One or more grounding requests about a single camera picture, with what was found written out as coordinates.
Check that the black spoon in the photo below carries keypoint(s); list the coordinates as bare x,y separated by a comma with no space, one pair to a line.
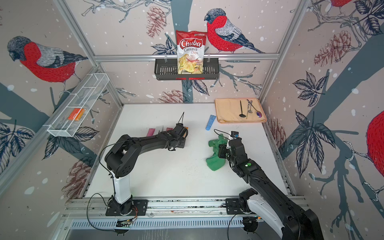
241,114

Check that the Chuba cassava chips bag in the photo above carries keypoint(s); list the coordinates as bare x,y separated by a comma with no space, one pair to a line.
190,51

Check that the iridescent purple spoon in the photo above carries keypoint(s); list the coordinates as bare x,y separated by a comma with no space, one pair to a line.
259,114

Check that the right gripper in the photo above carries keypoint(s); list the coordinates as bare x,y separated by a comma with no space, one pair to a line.
222,150

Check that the black wire wall basket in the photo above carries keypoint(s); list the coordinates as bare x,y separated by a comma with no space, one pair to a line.
172,70

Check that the magenta toothpaste tube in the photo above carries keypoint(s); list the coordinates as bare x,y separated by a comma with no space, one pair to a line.
150,132

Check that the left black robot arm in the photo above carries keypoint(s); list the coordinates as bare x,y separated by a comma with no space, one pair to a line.
123,156

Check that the patterned handle utensil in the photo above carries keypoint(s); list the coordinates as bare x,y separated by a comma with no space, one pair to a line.
248,109

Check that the blue toothpaste tube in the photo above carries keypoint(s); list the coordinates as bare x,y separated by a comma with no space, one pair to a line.
210,122

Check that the green cleaning cloth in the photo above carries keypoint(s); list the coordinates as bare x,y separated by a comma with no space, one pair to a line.
215,162

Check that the orange packet in shelf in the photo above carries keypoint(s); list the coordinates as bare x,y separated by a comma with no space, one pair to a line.
76,114

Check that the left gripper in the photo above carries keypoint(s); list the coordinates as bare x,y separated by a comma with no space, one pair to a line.
183,144

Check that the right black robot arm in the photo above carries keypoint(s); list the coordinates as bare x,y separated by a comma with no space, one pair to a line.
264,198

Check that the white toothpaste tube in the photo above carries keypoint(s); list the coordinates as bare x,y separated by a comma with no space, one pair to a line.
159,129

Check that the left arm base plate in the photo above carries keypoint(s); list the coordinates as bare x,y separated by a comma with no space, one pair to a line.
129,208

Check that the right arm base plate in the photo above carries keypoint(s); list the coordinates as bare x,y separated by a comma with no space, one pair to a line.
235,207

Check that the pink tray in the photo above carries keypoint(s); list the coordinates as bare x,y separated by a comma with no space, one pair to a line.
240,110

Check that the white wire wall shelf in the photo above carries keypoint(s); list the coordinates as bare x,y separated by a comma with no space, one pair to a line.
91,88

